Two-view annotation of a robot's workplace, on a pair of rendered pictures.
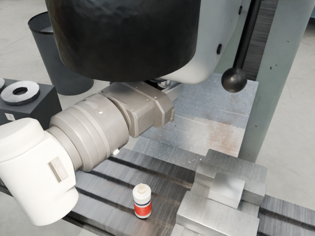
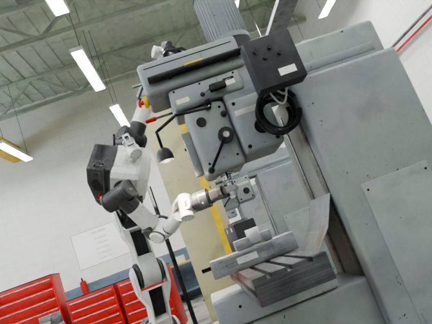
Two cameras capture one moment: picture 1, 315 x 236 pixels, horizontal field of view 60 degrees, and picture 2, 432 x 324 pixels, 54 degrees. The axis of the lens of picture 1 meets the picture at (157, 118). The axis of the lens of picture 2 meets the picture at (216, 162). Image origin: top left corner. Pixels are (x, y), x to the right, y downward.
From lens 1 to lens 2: 1.81 m
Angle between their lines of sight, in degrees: 76
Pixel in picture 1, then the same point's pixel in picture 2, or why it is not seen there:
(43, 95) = (244, 220)
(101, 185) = not seen: hidden behind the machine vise
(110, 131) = (200, 195)
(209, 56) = (206, 166)
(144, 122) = (213, 194)
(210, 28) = (202, 159)
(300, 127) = not seen: outside the picture
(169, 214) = not seen: hidden behind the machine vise
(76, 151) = (191, 199)
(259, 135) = (355, 237)
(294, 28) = (318, 153)
